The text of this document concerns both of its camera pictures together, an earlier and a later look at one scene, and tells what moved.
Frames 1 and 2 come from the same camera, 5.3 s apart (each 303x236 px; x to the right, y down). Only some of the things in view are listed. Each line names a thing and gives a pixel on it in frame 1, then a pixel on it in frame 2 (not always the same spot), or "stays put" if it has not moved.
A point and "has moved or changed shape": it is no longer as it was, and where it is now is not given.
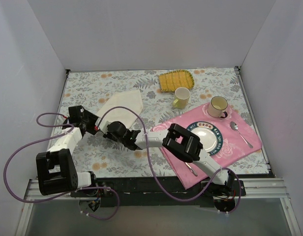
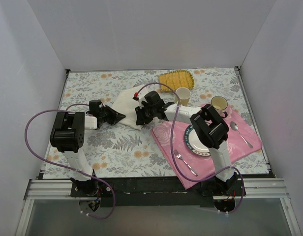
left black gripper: x=93 y=122 → x=111 y=115
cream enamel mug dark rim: x=217 y=106 stays put
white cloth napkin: x=131 y=99 has moved or changed shape
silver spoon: x=234 y=126 stays put
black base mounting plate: x=157 y=191 stays put
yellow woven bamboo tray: x=170 y=81 stays put
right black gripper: x=111 y=131 → x=142 y=116
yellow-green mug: x=182 y=94 stays put
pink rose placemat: x=239 y=141 stays put
